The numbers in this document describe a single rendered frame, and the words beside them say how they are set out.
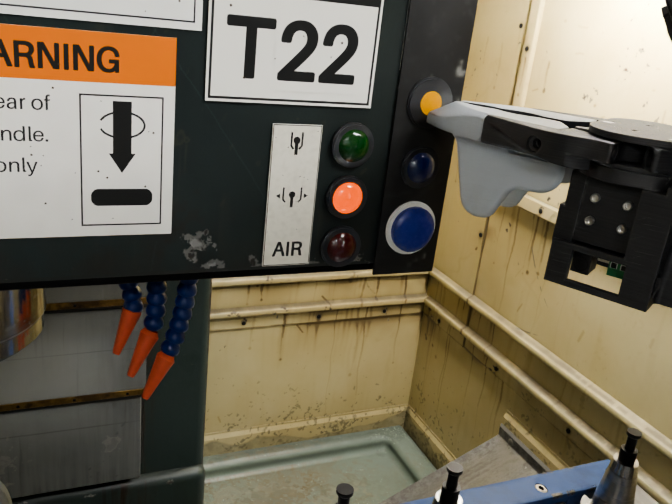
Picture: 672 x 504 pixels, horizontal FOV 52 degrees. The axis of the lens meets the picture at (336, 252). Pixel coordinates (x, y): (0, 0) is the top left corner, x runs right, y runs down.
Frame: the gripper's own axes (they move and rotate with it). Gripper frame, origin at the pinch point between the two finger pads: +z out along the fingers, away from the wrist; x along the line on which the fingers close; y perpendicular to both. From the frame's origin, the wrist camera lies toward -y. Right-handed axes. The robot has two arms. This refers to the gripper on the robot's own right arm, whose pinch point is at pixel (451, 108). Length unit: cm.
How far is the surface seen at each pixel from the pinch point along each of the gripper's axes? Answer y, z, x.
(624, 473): 37.6, -11.0, 30.9
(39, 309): 20.4, 28.0, -10.1
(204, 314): 47, 58, 37
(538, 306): 49, 20, 93
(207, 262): 9.8, 8.3, -11.0
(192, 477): 79, 57, 35
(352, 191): 5.4, 3.5, -4.1
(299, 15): -4.3, 6.0, -7.4
